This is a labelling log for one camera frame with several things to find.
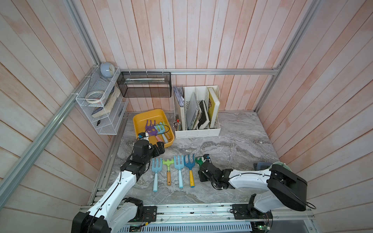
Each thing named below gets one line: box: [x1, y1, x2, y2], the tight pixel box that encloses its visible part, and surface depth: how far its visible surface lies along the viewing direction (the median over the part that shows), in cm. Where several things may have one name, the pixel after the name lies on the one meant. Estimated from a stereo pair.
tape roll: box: [85, 90, 105, 104], surface depth 72 cm
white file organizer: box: [172, 84, 221, 139], surface depth 103 cm
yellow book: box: [207, 87, 220, 129], surface depth 97 cm
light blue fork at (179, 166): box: [173, 155, 185, 189], surface depth 92 cm
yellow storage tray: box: [133, 108, 175, 148], surface depth 110 cm
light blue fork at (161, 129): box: [153, 122, 169, 144], surface depth 109 cm
